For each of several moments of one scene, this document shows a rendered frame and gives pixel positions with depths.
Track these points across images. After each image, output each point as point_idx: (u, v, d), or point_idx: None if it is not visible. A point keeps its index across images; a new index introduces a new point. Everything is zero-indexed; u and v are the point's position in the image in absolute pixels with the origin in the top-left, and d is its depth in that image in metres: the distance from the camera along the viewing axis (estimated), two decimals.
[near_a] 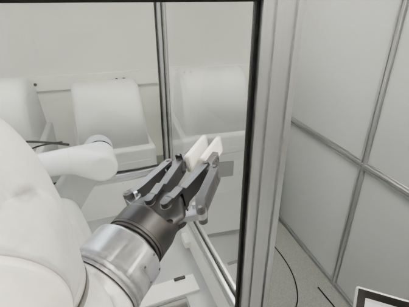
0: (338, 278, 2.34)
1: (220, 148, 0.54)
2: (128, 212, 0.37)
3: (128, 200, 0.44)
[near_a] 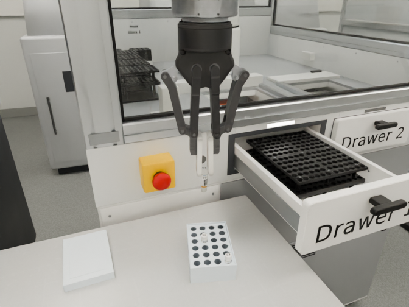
0: None
1: (212, 169, 0.53)
2: None
3: (168, 70, 0.46)
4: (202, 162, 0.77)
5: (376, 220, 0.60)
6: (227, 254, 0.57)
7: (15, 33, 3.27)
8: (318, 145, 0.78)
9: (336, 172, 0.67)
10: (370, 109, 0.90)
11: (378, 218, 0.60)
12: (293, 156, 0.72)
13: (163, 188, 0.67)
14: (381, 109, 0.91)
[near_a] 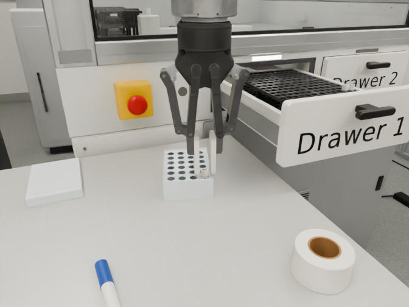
0: (407, 147, 2.31)
1: (215, 168, 0.53)
2: None
3: (167, 69, 0.46)
4: (184, 95, 0.73)
5: (363, 136, 0.56)
6: (203, 169, 0.54)
7: (8, 16, 3.23)
8: (305, 77, 0.74)
9: (322, 94, 0.63)
10: (362, 49, 0.86)
11: (366, 133, 0.56)
12: (278, 84, 0.68)
13: (139, 112, 0.63)
14: (373, 50, 0.87)
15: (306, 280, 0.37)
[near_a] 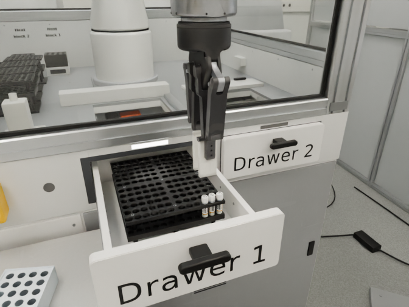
0: (375, 176, 2.24)
1: (204, 172, 0.52)
2: None
3: None
4: (50, 190, 0.66)
5: (210, 272, 0.49)
6: (205, 195, 0.56)
7: None
8: (187, 170, 0.67)
9: (184, 207, 0.55)
10: (268, 125, 0.79)
11: (213, 269, 0.48)
12: (146, 186, 0.61)
13: None
14: (281, 124, 0.80)
15: None
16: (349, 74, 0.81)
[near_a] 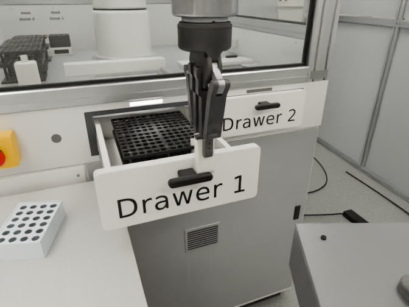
0: (366, 161, 2.32)
1: (206, 164, 0.54)
2: (180, 36, 0.42)
3: (215, 78, 0.42)
4: (58, 141, 0.74)
5: (196, 196, 0.57)
6: (193, 138, 0.64)
7: None
8: (179, 123, 0.75)
9: (174, 148, 0.64)
10: (254, 89, 0.87)
11: (199, 194, 0.57)
12: (143, 134, 0.69)
13: None
14: (266, 89, 0.88)
15: None
16: (327, 43, 0.89)
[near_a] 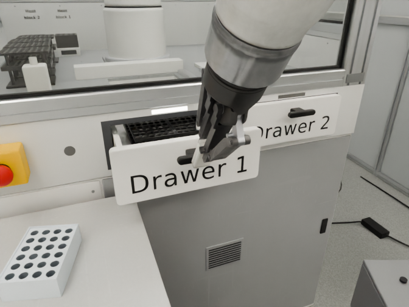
0: (381, 165, 2.24)
1: None
2: (208, 80, 0.35)
3: (236, 136, 0.38)
4: (71, 154, 0.65)
5: (202, 175, 0.61)
6: None
7: None
8: None
9: (181, 132, 0.68)
10: (285, 94, 0.79)
11: (205, 172, 0.61)
12: (151, 120, 0.74)
13: (2, 184, 0.56)
14: (299, 94, 0.80)
15: None
16: (366, 44, 0.81)
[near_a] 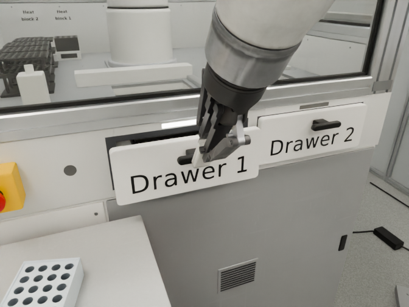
0: (392, 172, 2.16)
1: None
2: (208, 80, 0.35)
3: (236, 136, 0.38)
4: (72, 174, 0.58)
5: (202, 175, 0.61)
6: None
7: None
8: None
9: (182, 132, 0.68)
10: (308, 105, 0.71)
11: (205, 172, 0.61)
12: None
13: None
14: (322, 105, 0.73)
15: None
16: (395, 49, 0.74)
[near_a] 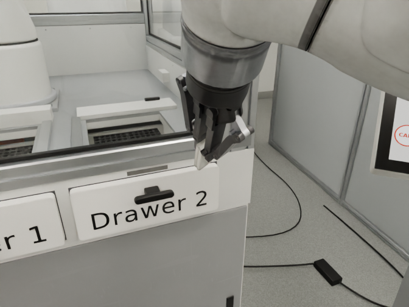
0: (346, 194, 2.06)
1: None
2: (197, 92, 0.35)
3: (240, 130, 0.39)
4: None
5: None
6: None
7: None
8: None
9: None
10: (138, 170, 0.61)
11: None
12: None
13: None
14: (158, 169, 0.62)
15: None
16: (246, 102, 0.63)
